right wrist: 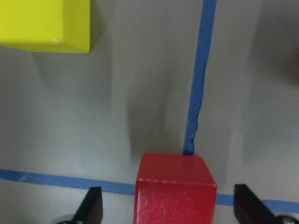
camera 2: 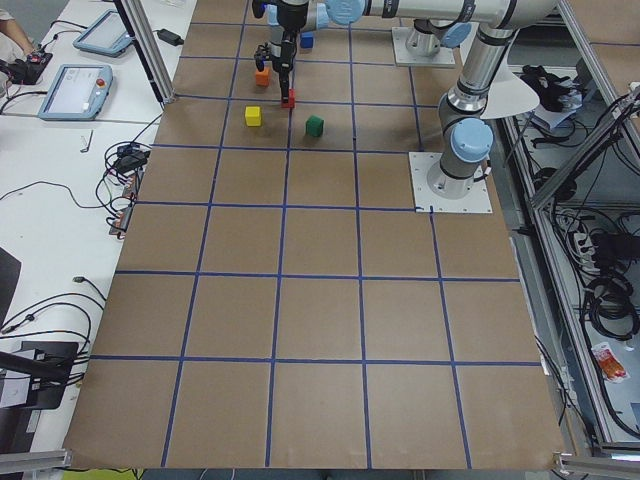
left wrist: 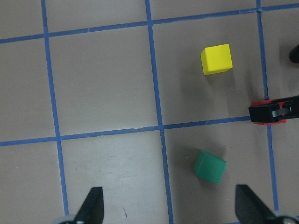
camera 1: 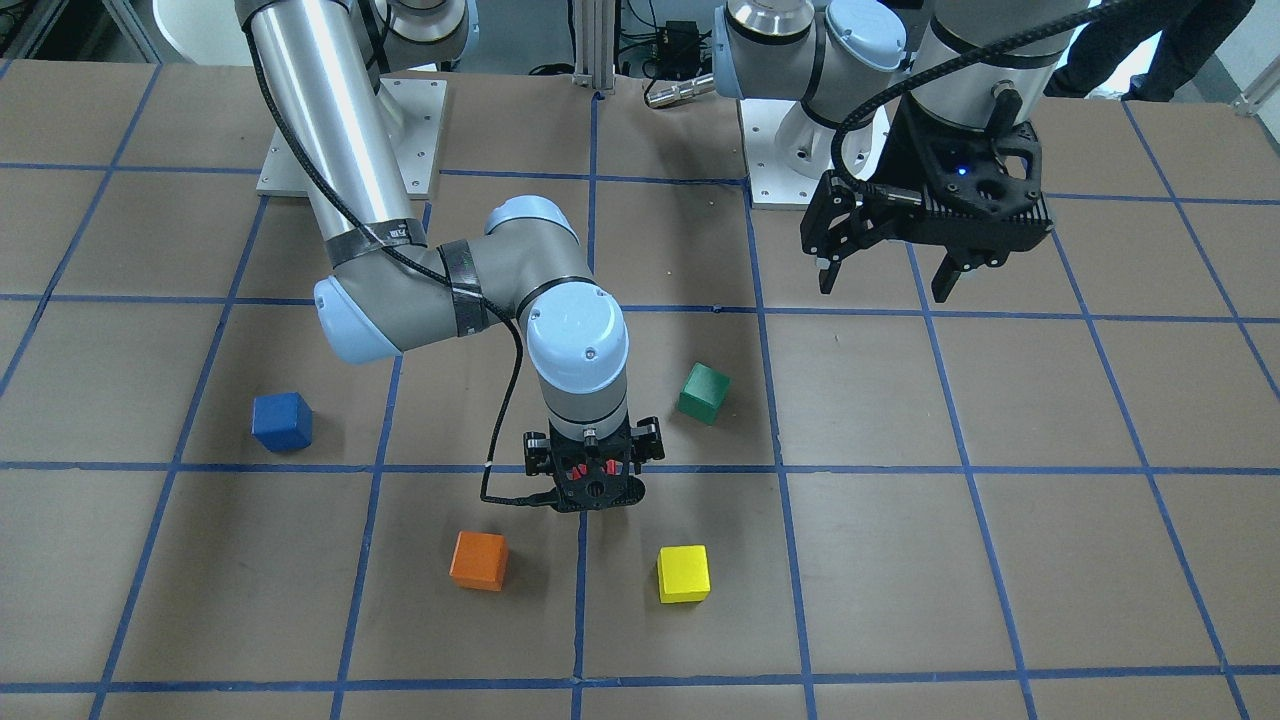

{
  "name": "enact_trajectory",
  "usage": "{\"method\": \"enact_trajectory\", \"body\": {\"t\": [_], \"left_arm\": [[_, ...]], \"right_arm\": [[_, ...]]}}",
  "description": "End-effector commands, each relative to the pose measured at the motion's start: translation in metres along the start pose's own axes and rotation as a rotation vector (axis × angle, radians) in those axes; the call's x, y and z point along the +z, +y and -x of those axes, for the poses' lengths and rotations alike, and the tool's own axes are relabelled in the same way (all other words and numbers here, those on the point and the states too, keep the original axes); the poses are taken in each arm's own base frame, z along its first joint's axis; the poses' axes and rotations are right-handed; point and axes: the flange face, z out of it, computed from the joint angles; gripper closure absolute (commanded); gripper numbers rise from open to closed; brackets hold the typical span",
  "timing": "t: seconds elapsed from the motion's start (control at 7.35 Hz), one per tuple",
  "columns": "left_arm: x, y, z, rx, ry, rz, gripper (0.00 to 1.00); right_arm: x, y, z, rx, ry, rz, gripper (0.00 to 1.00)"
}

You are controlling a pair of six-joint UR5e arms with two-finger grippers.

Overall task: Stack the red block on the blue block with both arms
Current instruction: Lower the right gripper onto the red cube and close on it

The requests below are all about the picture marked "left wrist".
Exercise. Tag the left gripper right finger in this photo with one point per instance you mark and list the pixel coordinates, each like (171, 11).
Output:
(250, 209)

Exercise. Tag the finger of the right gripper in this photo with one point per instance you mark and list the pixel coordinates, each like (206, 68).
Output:
(290, 107)
(294, 55)

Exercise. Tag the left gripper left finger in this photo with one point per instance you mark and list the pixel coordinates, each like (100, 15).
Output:
(92, 209)

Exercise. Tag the green block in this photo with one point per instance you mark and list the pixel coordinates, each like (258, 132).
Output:
(209, 167)

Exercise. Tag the yellow block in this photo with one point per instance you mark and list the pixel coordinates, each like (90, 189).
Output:
(216, 59)

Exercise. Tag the red block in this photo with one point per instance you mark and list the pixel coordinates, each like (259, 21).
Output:
(264, 113)

